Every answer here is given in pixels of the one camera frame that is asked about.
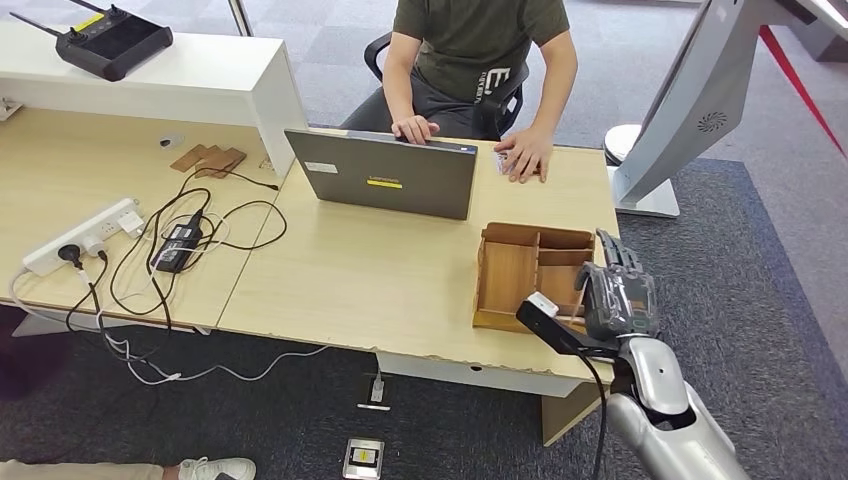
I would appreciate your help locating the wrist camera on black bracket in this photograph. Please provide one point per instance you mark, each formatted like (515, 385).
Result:
(556, 324)

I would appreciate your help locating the wooden organizer box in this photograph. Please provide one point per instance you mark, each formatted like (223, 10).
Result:
(523, 278)

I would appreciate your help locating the metal pole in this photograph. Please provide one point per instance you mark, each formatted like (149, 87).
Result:
(241, 17)

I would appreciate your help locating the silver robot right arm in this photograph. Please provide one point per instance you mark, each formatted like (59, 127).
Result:
(669, 417)

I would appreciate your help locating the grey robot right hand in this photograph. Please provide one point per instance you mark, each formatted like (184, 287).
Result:
(619, 298)

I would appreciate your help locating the person's left hand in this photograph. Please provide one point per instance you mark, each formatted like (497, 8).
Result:
(526, 156)

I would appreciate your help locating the standing person's leg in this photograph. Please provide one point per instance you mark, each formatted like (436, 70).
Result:
(79, 472)

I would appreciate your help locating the black remote controller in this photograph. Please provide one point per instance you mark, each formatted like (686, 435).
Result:
(109, 43)

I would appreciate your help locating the black power adapter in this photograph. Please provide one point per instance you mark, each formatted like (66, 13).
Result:
(175, 247)

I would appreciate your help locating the brown wooden pieces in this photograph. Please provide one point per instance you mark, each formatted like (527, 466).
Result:
(210, 160)

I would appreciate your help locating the black plug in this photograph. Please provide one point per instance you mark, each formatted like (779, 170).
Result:
(69, 253)

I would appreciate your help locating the white charger block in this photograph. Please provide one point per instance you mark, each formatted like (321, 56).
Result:
(131, 222)

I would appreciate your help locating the grey laptop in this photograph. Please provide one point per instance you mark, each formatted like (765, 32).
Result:
(381, 175)

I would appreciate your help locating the white bracket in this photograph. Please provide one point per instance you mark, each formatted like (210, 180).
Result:
(9, 108)

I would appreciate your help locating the wooden desk leg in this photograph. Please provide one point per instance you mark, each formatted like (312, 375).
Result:
(570, 414)

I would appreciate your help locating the white desk underpanel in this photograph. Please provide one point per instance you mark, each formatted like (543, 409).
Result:
(477, 374)

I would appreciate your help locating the floor plug with plate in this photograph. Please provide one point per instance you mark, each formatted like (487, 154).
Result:
(376, 392)

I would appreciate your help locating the white counter shelf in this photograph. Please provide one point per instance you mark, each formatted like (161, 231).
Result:
(199, 76)

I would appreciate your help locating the seated person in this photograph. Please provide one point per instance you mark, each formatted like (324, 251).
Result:
(470, 53)

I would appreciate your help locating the person's right forearm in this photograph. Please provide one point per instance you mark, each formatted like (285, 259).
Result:
(401, 89)

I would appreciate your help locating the white shoe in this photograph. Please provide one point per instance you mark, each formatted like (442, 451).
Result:
(218, 469)

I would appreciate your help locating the white plug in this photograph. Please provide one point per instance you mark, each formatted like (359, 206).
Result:
(95, 247)

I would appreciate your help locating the person's left forearm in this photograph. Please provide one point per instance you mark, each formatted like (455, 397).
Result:
(555, 86)

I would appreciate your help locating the person's right hand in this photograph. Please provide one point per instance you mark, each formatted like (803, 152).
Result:
(414, 129)

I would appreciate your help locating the metal floor socket box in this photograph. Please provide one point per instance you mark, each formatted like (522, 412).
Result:
(363, 459)

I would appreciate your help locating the black office chair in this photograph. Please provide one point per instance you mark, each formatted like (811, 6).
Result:
(507, 106)

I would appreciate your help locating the white power strip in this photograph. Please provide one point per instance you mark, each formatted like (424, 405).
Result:
(74, 238)

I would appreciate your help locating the silver kiosk stand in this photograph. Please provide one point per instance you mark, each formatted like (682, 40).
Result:
(705, 79)

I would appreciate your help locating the round white base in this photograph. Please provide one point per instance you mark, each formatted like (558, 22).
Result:
(619, 142)

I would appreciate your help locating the small patterned card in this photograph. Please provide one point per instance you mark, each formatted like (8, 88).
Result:
(499, 162)

